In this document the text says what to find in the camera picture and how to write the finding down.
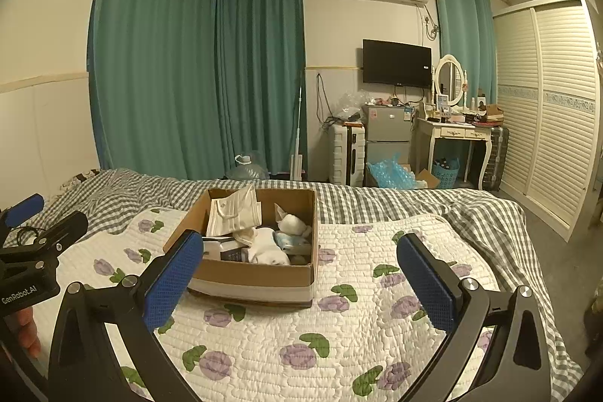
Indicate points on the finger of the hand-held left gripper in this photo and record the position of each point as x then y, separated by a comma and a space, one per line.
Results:
23, 208
61, 228

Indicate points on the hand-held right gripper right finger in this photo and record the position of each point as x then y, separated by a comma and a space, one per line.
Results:
426, 284

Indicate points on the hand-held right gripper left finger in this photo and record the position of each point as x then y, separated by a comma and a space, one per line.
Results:
174, 284

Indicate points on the white cloth pack with label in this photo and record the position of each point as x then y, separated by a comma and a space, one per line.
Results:
226, 249

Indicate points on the white sock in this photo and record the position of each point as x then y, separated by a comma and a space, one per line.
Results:
268, 247

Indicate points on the light blue soft pack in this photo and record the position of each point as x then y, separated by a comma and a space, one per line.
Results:
296, 243

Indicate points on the cream fluffy cloth bundle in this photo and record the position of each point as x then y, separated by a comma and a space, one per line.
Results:
292, 223

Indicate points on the person's left hand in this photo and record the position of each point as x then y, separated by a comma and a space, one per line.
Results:
26, 331

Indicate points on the grey gingham blanket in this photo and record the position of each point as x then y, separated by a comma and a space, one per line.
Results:
386, 204

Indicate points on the small cardboard box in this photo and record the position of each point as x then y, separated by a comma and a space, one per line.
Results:
427, 179

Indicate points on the blue plastic basket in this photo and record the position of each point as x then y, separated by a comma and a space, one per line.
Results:
446, 173

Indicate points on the blue plastic bags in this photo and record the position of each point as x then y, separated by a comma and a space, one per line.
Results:
391, 173

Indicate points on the floral white quilt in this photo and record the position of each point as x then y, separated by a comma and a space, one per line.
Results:
292, 326

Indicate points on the dark suitcase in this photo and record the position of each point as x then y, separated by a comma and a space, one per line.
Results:
495, 157

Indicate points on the small grey fridge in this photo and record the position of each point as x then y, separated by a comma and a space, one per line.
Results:
387, 138

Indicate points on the white dressing table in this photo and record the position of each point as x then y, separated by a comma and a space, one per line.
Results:
447, 132

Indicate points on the white ribbed suitcase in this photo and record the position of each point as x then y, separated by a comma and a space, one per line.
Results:
346, 152

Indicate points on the white mop pole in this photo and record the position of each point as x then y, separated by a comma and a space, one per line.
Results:
299, 166

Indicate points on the clear plastic bag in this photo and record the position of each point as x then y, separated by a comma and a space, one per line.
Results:
351, 105

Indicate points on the wide teal curtain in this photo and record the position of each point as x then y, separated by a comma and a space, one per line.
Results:
155, 53

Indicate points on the white oval vanity mirror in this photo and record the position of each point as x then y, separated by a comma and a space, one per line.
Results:
448, 79

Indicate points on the white louvred wardrobe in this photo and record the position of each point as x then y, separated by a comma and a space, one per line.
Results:
546, 110

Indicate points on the narrow teal corner curtain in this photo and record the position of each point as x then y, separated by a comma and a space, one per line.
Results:
261, 67

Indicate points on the teal curtain beside wardrobe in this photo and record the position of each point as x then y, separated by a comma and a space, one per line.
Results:
464, 30

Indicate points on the black wall television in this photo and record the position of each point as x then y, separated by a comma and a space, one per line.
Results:
396, 62

